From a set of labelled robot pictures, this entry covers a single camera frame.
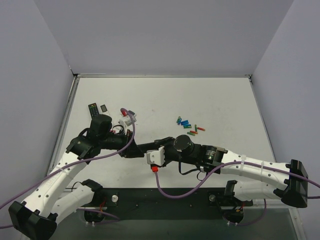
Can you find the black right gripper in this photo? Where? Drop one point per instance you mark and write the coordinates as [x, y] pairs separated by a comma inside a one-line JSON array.
[[164, 146]]

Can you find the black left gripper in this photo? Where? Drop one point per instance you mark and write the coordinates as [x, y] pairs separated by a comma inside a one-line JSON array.
[[128, 144]]

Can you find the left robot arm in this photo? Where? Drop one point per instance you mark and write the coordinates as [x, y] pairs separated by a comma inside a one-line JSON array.
[[39, 214]]

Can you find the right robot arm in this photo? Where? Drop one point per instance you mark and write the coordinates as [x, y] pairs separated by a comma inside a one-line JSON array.
[[265, 180]]

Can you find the slim white remote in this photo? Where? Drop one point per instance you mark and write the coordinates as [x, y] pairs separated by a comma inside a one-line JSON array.
[[104, 110]]

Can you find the black multi-button remote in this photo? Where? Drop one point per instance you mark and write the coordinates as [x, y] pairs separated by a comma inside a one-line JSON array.
[[93, 110]]

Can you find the blue battery upper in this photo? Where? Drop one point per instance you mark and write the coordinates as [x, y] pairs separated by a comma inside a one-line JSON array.
[[185, 122]]

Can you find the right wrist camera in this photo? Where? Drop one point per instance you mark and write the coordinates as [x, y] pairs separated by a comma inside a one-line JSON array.
[[156, 159]]

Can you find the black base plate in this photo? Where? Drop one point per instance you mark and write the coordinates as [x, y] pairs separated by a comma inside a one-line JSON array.
[[150, 204]]

